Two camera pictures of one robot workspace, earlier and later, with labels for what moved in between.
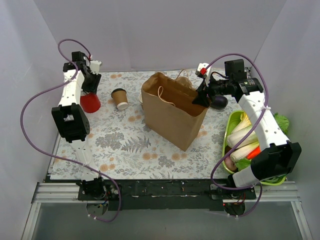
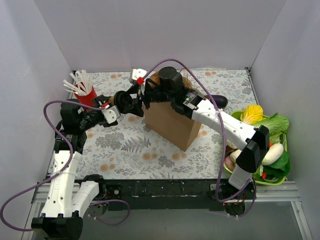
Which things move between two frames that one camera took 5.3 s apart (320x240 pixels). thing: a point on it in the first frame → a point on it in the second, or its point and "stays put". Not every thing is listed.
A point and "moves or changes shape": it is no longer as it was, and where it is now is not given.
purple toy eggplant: (219, 102) stays put
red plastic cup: (90, 102) stays put
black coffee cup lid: (117, 89) → (123, 101)
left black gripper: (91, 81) → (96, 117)
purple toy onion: (230, 164) stays put
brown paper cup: (120, 99) moves or changes shape
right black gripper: (206, 89) → (147, 91)
